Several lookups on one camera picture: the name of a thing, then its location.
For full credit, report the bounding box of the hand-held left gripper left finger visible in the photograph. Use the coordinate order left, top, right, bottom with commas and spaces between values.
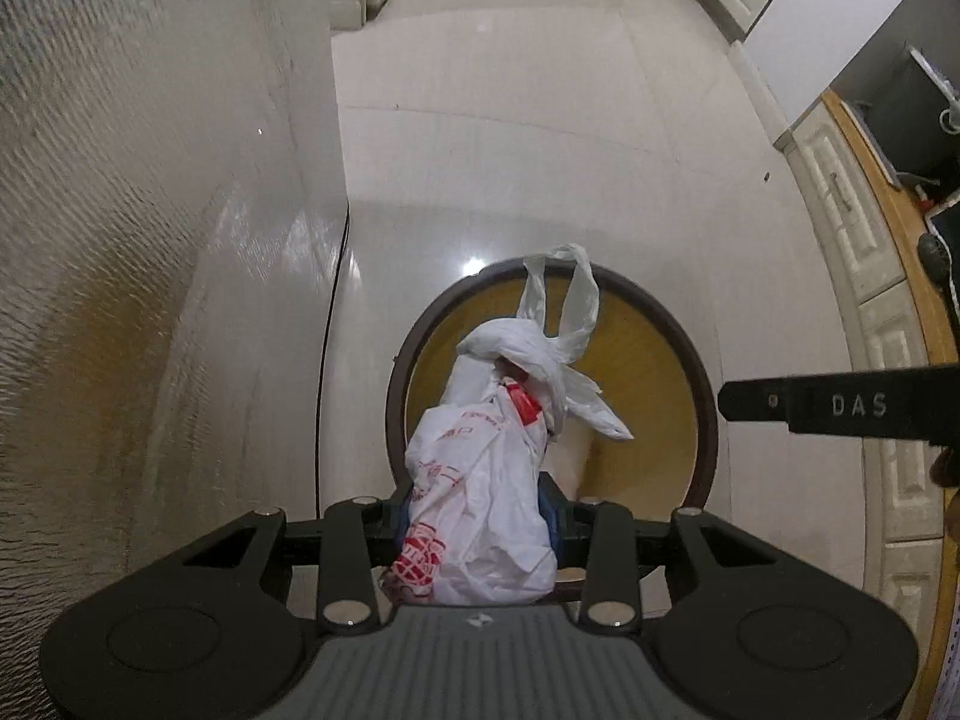
184, 487, 412, 631

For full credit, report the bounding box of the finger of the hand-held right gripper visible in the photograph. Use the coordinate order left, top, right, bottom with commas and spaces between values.
718, 375, 793, 433

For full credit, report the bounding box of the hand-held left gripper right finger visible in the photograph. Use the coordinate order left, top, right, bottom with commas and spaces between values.
538, 474, 777, 631

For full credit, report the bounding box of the white red-print plastic bag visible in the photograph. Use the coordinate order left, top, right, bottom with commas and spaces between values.
381, 243, 635, 608

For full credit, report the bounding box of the yellow round waste bin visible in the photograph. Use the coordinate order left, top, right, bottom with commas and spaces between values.
384, 255, 721, 595

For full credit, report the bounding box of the small black bowl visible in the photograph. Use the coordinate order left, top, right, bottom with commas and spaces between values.
918, 232, 951, 287

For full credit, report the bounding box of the black lined waste bin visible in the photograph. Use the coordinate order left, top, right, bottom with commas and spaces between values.
861, 45, 960, 190

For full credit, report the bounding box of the black cable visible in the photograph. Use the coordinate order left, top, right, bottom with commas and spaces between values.
313, 201, 353, 505

